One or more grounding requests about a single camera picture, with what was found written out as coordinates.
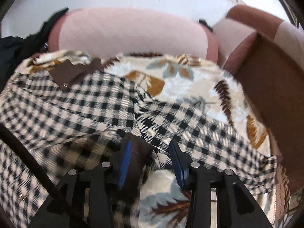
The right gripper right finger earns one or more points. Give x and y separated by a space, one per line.
236 207

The black clothing pile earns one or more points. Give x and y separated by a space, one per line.
16 49

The black beige checkered garment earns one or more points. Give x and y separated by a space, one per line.
83 125

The leaf pattern plush blanket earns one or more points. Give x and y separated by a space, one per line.
199 82

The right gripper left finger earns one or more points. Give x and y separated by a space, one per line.
89 193

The large pink bolster pillow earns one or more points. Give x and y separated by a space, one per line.
107 31

